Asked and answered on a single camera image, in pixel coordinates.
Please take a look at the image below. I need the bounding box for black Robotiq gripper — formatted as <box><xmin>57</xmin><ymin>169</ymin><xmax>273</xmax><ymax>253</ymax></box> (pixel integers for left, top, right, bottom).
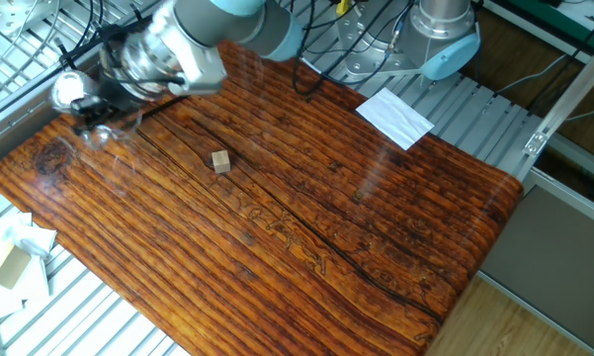
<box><xmin>70</xmin><ymin>81</ymin><xmax>144</xmax><ymax>134</ymax></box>

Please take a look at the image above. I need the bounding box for clear glass cup with handle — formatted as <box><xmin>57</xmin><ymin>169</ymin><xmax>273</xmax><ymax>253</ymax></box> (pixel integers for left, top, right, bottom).
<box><xmin>48</xmin><ymin>68</ymin><xmax>144</xmax><ymax>152</ymax></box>

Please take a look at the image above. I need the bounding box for aluminium plate with holes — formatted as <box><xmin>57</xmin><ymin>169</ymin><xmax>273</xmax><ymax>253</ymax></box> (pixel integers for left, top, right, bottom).
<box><xmin>0</xmin><ymin>0</ymin><xmax>60</xmax><ymax>39</ymax></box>

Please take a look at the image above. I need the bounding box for small wooden cube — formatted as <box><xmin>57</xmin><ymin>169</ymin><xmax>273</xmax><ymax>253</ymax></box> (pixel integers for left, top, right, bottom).
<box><xmin>211</xmin><ymin>149</ymin><xmax>232</xmax><ymax>174</ymax></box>

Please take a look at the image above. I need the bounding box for large wooden block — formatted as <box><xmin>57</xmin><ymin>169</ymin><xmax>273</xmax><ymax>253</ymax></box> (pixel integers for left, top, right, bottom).
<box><xmin>0</xmin><ymin>236</ymin><xmax>33</xmax><ymax>291</ymax></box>

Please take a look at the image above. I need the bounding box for glossy wood-pattern table mat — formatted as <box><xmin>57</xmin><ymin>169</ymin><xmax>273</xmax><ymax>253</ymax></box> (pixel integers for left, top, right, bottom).
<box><xmin>0</xmin><ymin>39</ymin><xmax>525</xmax><ymax>356</ymax></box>

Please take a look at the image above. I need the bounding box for white paper sheet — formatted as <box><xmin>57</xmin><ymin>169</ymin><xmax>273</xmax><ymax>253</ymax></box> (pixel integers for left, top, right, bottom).
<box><xmin>355</xmin><ymin>87</ymin><xmax>435</xmax><ymax>151</ymax></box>

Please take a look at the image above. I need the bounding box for grey board panel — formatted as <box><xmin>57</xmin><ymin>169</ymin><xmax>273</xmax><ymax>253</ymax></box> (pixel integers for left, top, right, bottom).
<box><xmin>476</xmin><ymin>167</ymin><xmax>594</xmax><ymax>356</ymax></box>

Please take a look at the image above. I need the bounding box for black wire cup rack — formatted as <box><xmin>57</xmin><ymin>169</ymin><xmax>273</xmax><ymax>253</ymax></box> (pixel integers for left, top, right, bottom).
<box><xmin>53</xmin><ymin>37</ymin><xmax>189</xmax><ymax>123</ymax></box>

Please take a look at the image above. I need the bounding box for white wrist sensor mount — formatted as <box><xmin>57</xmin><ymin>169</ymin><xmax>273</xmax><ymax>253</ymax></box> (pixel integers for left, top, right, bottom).
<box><xmin>150</xmin><ymin>0</ymin><xmax>228</xmax><ymax>98</ymax></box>

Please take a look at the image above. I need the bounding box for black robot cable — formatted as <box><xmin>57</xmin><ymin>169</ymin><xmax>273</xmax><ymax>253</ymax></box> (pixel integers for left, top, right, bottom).
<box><xmin>68</xmin><ymin>0</ymin><xmax>426</xmax><ymax>100</ymax></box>

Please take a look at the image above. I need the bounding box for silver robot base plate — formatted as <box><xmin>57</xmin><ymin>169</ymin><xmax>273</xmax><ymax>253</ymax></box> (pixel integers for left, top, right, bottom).
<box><xmin>335</xmin><ymin>0</ymin><xmax>426</xmax><ymax>80</ymax></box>

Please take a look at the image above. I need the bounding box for grey cable with metal connector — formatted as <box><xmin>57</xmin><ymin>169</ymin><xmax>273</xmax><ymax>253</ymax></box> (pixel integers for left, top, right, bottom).
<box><xmin>384</xmin><ymin>14</ymin><xmax>406</xmax><ymax>55</ymax></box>

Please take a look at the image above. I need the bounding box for metal frame post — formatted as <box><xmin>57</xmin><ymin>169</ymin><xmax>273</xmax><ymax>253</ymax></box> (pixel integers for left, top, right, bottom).
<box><xmin>522</xmin><ymin>32</ymin><xmax>594</xmax><ymax>158</ymax></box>

